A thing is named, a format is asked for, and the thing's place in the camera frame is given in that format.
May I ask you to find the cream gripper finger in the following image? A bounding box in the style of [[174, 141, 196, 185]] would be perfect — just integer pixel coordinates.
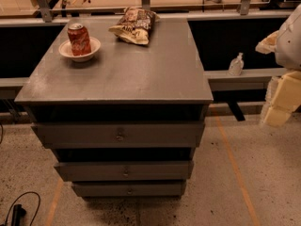
[[261, 71, 301, 127], [255, 31, 278, 55]]

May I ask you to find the red coke can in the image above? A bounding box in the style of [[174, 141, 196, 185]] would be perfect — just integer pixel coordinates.
[[68, 23, 91, 56]]

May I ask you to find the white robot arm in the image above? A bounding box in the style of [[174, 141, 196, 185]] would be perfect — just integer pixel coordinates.
[[255, 5, 301, 127]]

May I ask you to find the brown chip bag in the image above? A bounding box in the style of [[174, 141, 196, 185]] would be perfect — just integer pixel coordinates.
[[108, 8, 160, 45]]

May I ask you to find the clear sanitizer bottle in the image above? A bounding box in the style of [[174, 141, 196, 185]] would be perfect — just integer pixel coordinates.
[[229, 53, 244, 76]]

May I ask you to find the bottom grey drawer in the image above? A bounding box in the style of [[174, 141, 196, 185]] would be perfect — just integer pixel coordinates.
[[71, 180, 186, 197]]

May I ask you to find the grey drawer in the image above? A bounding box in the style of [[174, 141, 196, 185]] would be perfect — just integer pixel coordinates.
[[71, 180, 186, 197], [55, 161, 194, 182], [32, 122, 204, 149]]

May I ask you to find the white ceramic bowl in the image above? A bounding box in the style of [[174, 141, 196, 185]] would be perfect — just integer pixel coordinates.
[[58, 37, 101, 62]]

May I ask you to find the middle grey drawer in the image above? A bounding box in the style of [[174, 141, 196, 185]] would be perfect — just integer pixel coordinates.
[[55, 161, 194, 182]]

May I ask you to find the top grey drawer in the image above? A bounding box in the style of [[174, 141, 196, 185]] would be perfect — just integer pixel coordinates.
[[32, 122, 204, 149]]

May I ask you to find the grey metal rail frame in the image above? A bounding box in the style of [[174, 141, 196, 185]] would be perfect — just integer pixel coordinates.
[[0, 0, 301, 124]]

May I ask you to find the black cable on floor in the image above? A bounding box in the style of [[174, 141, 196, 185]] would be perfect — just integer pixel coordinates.
[[0, 191, 41, 226]]

